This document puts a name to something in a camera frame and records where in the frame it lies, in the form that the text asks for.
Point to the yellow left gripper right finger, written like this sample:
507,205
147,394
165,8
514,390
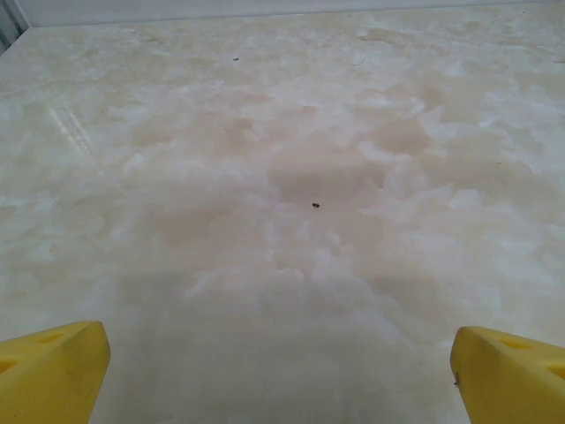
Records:
512,384

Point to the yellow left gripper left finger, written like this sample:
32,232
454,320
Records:
48,375

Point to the aluminium left side beam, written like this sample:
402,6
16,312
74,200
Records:
11,22

